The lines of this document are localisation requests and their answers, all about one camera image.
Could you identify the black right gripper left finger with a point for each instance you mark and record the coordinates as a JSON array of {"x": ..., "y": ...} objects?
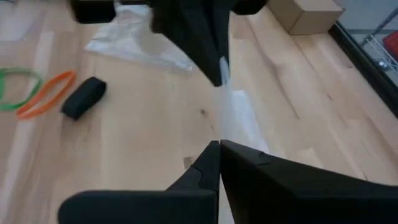
[{"x": 140, "y": 208}]

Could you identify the green rubber band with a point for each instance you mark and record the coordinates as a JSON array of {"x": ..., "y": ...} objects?
[{"x": 12, "y": 106}]

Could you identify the red plastic bin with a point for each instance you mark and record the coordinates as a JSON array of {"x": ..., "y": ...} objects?
[{"x": 392, "y": 45}]

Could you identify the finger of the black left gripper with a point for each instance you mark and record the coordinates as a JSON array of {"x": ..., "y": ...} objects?
[
  {"x": 224, "y": 31},
  {"x": 186, "y": 31}
]

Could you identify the orange rubber band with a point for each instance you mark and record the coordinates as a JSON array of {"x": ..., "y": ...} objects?
[{"x": 66, "y": 74}]

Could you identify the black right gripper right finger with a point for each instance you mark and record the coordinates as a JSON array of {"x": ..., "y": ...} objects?
[{"x": 295, "y": 199}]

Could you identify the clear plastic zip bag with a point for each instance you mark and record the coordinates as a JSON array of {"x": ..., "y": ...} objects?
[
  {"x": 239, "y": 124},
  {"x": 133, "y": 43}
]

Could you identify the small cardboard box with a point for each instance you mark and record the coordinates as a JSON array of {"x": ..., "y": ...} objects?
[{"x": 308, "y": 15}]

